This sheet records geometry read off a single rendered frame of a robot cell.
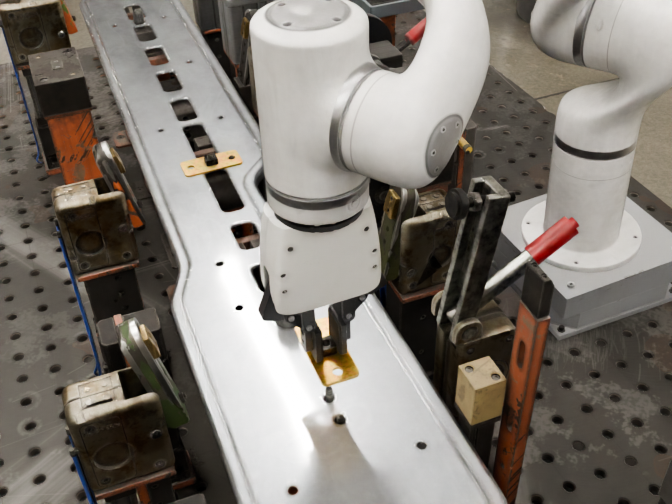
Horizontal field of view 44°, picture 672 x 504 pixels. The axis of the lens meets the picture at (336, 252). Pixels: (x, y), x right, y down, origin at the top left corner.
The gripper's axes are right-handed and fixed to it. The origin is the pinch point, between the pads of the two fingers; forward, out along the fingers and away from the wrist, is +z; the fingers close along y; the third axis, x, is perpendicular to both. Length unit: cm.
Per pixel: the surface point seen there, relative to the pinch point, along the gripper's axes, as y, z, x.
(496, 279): -18.2, -0.4, 0.1
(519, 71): -166, 109, -215
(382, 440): -2.9, 9.3, 6.9
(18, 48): 22, 11, -102
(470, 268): -14.2, -4.4, 1.6
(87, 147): 15, 20, -76
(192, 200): 4.5, 9.3, -39.1
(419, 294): -17.5, 13.9, -14.8
